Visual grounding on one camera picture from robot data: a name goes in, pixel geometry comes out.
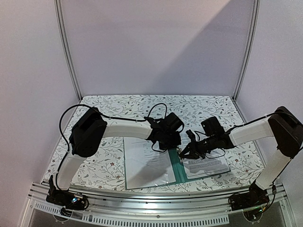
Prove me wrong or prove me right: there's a white paper stack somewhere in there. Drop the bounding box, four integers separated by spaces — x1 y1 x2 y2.
182 149 230 180

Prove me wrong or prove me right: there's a white printed paper sheet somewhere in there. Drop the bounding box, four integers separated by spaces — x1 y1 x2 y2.
124 137 176 190

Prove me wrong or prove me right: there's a teal plastic folder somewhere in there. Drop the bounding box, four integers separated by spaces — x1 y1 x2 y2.
123 137 232 190

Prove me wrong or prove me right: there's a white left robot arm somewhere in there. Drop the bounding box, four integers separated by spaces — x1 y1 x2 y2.
51 107 184 205

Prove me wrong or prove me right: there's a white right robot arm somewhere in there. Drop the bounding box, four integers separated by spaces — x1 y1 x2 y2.
179 106 303 206

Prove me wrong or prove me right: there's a floral patterned table mat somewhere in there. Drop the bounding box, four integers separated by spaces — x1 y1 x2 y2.
64 95 264 193

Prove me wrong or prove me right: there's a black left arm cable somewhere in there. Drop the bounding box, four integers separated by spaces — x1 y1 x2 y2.
51 103 168 185

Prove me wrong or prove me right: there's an aluminium front rail frame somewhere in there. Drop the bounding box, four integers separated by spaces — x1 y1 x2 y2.
20 183 296 227

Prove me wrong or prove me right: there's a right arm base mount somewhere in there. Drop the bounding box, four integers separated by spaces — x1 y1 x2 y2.
228 182 276 223

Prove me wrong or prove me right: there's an aluminium corner post right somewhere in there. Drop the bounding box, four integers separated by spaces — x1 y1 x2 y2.
232 0 260 102

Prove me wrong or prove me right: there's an aluminium corner post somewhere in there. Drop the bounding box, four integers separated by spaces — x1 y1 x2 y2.
54 0 83 101
232 0 260 102

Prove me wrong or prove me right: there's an aluminium corner post left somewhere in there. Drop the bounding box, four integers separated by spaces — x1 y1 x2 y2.
54 0 83 101

